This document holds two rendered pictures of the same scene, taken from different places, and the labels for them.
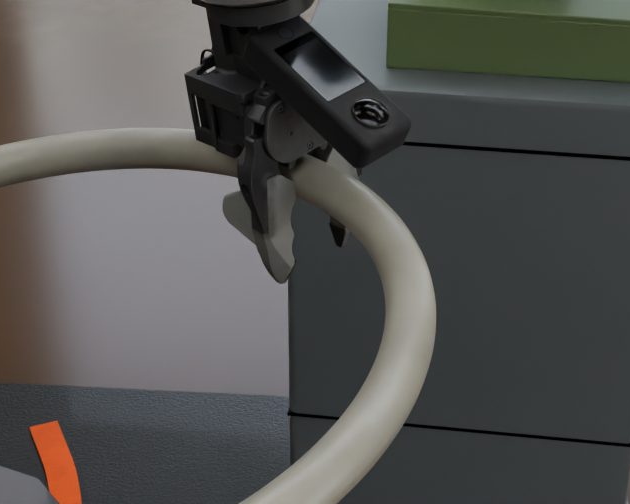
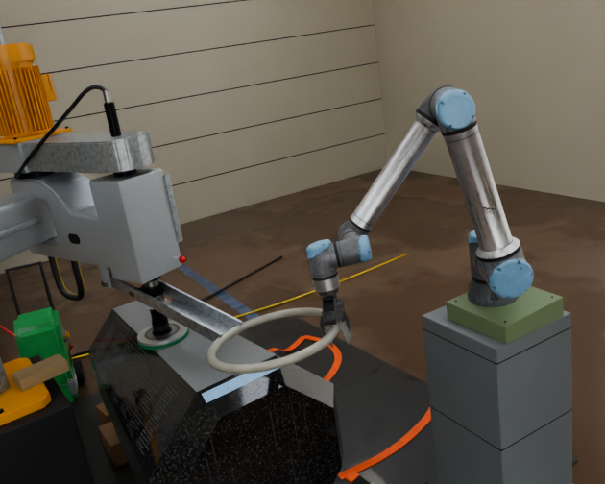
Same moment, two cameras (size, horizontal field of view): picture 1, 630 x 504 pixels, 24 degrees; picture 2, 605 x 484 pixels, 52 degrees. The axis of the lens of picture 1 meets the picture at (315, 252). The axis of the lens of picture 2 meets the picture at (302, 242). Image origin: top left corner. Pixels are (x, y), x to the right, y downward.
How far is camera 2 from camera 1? 167 cm
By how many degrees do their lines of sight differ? 50
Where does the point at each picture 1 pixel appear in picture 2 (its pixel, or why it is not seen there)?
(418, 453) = (455, 429)
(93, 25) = (574, 293)
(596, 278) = (485, 392)
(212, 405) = not seen: hidden behind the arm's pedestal
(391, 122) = (330, 319)
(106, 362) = not seen: hidden behind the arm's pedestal
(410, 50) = (450, 315)
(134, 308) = not seen: hidden behind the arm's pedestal
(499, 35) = (467, 317)
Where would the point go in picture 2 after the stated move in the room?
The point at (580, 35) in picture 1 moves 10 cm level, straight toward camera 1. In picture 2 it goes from (483, 322) to (462, 331)
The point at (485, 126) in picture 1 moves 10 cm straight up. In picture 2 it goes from (457, 339) to (455, 315)
